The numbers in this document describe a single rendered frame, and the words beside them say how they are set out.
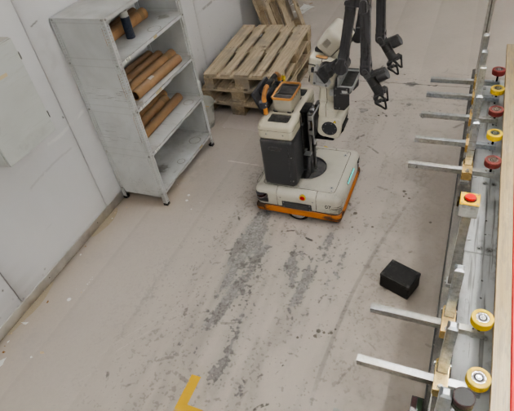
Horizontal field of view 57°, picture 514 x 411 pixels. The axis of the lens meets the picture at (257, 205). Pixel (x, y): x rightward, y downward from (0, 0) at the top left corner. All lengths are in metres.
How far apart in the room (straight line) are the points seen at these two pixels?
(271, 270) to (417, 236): 1.05
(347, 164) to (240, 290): 1.25
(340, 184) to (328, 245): 0.45
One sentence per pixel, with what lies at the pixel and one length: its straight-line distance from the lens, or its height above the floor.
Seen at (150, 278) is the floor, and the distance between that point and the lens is 3.47.
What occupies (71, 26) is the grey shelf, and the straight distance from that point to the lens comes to 3.45.
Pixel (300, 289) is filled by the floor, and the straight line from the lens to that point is 3.17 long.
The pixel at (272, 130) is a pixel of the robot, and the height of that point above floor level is 0.78.
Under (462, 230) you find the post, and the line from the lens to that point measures 2.07.
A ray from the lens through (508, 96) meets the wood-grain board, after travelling 3.29.
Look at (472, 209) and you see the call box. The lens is 1.96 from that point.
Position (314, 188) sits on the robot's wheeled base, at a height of 0.28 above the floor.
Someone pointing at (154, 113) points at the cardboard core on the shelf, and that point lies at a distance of 4.10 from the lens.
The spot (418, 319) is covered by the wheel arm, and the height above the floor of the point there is 0.82.
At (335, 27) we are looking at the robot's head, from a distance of 2.98.
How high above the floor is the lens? 2.50
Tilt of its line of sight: 41 degrees down
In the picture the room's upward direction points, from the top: 10 degrees counter-clockwise
